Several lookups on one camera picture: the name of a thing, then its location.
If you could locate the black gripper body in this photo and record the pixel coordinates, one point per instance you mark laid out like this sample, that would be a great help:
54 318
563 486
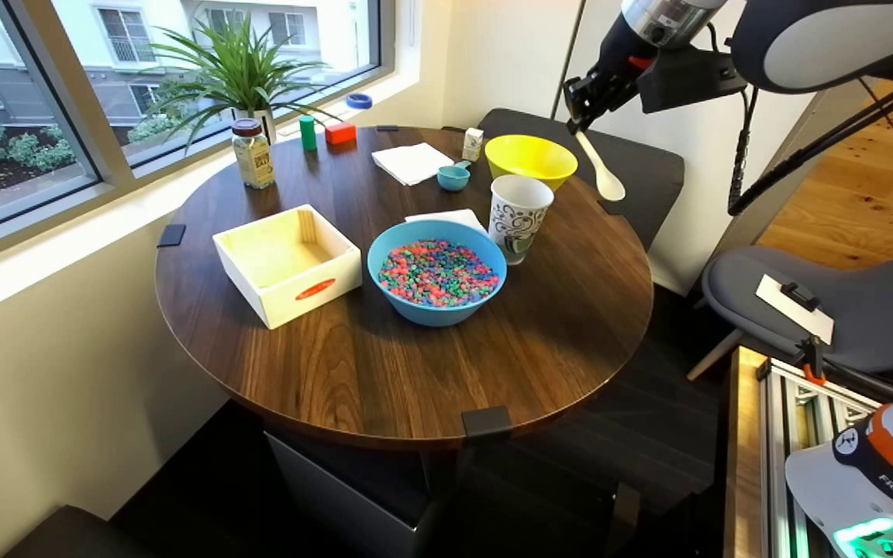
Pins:
619 62

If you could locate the white plastic spoon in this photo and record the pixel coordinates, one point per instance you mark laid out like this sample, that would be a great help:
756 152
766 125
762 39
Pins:
603 179

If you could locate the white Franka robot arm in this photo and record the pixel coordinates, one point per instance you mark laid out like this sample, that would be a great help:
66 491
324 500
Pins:
839 36

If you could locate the patterned white paper cup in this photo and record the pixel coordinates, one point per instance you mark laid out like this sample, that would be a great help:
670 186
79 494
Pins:
519 219

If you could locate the small teal cup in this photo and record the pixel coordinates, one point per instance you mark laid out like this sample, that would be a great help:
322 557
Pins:
455 179

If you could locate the yellow plastic bowl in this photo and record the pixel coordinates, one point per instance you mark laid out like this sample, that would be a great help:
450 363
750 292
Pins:
529 158

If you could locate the small white card box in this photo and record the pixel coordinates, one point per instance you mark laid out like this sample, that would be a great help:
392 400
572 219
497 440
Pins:
474 143

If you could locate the folded white napkin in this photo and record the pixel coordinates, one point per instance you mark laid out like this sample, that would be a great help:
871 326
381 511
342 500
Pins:
411 161

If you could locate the colourful beads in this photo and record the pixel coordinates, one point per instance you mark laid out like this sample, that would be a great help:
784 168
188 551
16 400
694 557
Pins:
435 275

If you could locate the blue round lid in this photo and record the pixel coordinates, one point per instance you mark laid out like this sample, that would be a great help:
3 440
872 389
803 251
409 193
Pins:
357 99

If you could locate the blue bowl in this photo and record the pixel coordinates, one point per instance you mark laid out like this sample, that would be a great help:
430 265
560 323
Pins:
435 305

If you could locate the black stand rod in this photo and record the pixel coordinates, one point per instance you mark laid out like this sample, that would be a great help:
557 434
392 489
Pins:
839 139

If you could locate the orange block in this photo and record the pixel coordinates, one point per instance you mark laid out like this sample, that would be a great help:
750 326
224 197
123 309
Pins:
339 135

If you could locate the green cylinder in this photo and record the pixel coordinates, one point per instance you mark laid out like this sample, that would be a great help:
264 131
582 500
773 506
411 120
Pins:
310 135

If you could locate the white label plate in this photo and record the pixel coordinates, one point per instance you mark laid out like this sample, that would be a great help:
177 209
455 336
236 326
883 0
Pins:
792 309

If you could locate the grey swivel chair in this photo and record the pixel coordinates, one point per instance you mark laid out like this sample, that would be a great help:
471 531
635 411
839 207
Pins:
859 298

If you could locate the black table clip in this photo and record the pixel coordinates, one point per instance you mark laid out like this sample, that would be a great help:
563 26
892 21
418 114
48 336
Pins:
484 423
171 237

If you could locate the light wooden box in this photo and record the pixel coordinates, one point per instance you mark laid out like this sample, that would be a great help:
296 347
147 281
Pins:
287 265

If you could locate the yellow jar with dark lid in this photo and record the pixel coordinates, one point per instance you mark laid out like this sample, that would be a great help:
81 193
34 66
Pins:
254 158

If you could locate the green potted plant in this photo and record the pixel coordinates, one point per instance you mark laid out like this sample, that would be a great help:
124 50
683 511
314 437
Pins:
224 66

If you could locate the grey table base box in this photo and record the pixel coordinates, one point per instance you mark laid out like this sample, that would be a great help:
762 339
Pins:
348 496

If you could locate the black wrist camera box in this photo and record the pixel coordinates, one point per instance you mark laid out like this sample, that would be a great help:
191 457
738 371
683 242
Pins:
689 78

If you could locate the aluminium frame rail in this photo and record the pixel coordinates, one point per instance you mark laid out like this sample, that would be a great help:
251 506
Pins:
766 455

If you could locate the window frame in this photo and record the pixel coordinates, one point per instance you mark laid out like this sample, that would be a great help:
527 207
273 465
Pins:
54 114

